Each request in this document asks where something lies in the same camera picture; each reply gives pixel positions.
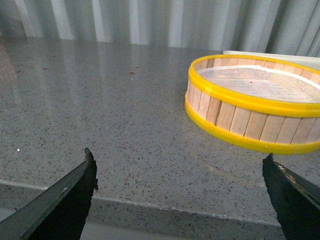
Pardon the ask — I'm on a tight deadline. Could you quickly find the yellow rimmed wooden steamer basket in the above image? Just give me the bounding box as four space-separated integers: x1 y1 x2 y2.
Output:
185 54 320 155

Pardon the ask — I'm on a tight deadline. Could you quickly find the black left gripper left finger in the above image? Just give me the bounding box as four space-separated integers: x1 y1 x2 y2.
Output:
0 148 98 240

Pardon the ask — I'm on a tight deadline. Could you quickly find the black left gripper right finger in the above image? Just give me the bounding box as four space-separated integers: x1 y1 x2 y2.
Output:
262 153 320 240

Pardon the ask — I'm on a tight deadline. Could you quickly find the white bear print tray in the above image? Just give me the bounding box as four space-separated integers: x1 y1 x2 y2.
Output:
223 50 320 70

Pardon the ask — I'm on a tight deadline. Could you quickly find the grey pleated curtain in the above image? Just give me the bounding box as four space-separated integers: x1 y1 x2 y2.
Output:
0 0 320 57

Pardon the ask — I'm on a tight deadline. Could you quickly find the white steamer liner cloth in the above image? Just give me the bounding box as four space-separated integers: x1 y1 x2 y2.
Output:
197 65 320 103

